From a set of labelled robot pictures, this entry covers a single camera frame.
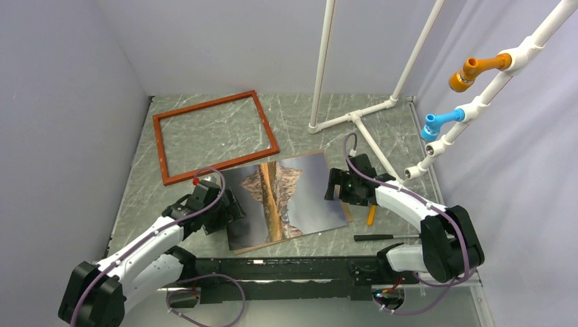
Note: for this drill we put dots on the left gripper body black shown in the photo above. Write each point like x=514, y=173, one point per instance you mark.
x=219, y=215

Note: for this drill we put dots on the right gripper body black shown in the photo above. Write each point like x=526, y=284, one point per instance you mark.
x=350, y=192

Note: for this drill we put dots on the yellow handle screwdriver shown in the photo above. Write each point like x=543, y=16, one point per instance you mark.
x=371, y=215

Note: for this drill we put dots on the mountain photo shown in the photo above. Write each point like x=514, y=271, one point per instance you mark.
x=289, y=198

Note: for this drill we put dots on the red wooden picture frame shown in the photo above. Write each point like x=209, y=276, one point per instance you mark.
x=167, y=179

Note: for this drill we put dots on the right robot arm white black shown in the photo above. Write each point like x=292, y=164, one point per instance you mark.
x=449, y=245

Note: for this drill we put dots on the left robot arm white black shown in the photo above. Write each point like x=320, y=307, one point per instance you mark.
x=101, y=294

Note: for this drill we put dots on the blue pipe fitting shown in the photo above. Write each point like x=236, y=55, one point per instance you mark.
x=434, y=123

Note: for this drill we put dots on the orange pipe fitting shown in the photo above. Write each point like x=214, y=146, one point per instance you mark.
x=465, y=77

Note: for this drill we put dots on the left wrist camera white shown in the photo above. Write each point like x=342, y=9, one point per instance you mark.
x=204, y=180

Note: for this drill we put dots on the black handle hammer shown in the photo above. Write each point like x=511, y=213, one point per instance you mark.
x=373, y=237

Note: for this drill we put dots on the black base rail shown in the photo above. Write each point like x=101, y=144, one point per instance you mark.
x=287, y=278

